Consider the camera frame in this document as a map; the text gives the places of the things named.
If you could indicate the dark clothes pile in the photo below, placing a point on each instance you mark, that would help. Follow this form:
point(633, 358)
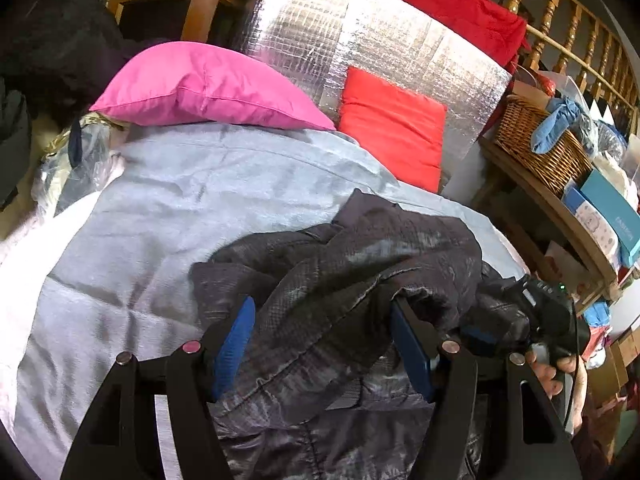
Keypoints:
point(60, 45)

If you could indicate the clear plastic bag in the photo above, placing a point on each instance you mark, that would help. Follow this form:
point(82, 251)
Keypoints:
point(90, 150)

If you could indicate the brown cardboard box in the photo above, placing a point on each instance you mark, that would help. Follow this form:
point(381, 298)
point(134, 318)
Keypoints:
point(625, 352)

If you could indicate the light blue bed sheet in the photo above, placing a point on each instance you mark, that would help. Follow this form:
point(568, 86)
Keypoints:
point(175, 210)

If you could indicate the pink pillow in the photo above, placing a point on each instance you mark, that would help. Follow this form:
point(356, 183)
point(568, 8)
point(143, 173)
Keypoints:
point(200, 85)

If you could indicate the pale pink bedding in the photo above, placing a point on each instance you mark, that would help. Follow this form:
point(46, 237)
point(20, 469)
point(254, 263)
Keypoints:
point(20, 245)

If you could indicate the wooden side shelf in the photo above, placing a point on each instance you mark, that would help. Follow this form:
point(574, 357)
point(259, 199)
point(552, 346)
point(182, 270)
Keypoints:
point(550, 205)

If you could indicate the wicker basket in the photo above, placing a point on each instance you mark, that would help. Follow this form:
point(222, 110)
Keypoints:
point(540, 155)

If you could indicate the red pillow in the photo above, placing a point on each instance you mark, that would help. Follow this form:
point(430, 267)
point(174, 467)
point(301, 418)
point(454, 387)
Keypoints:
point(395, 125)

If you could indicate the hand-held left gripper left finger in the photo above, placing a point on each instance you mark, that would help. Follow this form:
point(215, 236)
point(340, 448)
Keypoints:
point(235, 345)

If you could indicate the wooden spindle railing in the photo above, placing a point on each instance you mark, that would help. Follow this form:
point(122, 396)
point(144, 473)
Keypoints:
point(547, 15)

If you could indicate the dark grey quilted jacket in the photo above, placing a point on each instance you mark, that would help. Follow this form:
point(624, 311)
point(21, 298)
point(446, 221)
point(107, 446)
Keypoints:
point(350, 260)

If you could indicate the light blue cloth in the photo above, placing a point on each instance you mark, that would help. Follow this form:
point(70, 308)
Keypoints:
point(550, 130)

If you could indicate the person's right hand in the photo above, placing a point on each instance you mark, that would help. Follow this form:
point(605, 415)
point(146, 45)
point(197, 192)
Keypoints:
point(552, 375)

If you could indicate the dark green garment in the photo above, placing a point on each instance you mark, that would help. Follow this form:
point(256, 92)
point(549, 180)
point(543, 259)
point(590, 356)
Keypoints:
point(12, 150)

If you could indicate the red blanket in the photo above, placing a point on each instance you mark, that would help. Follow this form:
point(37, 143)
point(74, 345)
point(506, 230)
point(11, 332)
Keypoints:
point(450, 5)

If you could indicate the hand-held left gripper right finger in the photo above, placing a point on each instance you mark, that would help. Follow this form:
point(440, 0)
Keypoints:
point(412, 355)

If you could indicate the teal cardboard box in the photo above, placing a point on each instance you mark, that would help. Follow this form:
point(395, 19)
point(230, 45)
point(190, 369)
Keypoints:
point(615, 210)

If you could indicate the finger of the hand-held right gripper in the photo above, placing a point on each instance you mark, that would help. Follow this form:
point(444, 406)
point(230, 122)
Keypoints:
point(477, 336)

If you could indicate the silver foil insulation sheet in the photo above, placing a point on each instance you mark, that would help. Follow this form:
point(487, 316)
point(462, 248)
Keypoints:
point(390, 35)

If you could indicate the white printed box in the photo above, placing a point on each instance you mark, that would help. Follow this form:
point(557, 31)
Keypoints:
point(595, 225)

